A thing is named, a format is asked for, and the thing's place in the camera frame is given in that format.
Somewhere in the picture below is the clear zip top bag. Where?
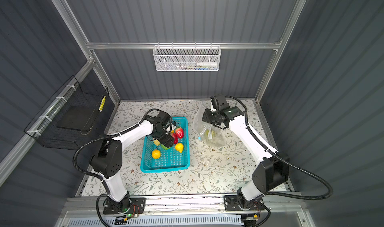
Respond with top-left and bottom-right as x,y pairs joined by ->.
193,102 -> 226,148

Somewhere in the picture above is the orange yellow round fruit toy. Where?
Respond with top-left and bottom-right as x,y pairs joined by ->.
152,149 -> 161,160

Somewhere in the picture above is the green apple toy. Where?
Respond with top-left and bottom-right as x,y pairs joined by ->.
160,144 -> 169,150

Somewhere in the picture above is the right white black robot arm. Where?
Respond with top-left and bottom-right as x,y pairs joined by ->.
202,107 -> 289,209

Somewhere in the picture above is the red strawberry toy lower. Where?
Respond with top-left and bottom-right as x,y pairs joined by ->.
171,133 -> 179,145

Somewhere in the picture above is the red strawberry toy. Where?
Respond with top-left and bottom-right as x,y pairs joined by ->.
171,133 -> 179,145
174,127 -> 184,139

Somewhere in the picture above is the red strawberry toy upper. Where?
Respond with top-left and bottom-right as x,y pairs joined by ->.
174,127 -> 184,139

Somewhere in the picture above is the yellow lemon toy right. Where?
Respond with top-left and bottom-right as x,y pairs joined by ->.
175,143 -> 184,154

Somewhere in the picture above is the teal plastic basket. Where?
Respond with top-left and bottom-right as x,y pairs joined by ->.
140,116 -> 191,174

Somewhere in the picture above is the yellow black marker pen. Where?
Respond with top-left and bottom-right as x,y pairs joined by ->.
98,96 -> 106,112

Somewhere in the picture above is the black foam pad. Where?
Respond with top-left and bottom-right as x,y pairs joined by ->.
57,106 -> 98,133

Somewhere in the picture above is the white perforated vent strip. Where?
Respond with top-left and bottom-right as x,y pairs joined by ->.
67,214 -> 244,227

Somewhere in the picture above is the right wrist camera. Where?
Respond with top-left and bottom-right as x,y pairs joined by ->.
211,94 -> 230,113

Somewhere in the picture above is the white wire mesh basket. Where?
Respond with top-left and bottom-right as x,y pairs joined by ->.
153,46 -> 222,72

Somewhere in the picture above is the black wire basket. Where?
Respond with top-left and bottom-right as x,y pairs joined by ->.
25,78 -> 114,150

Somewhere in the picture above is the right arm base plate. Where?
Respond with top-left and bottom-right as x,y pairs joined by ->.
224,195 -> 265,212

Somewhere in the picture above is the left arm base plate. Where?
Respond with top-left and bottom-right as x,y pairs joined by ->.
103,197 -> 146,215

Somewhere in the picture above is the left black corrugated cable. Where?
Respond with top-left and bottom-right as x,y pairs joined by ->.
72,108 -> 163,182

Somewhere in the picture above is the black corrugated cable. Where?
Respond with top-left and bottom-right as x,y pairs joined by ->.
72,108 -> 163,182
225,95 -> 334,201

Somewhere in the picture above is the right black corrugated cable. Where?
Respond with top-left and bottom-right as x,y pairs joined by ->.
225,95 -> 334,201

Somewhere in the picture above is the aluminium mounting rail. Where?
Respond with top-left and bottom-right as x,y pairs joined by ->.
61,194 -> 307,217

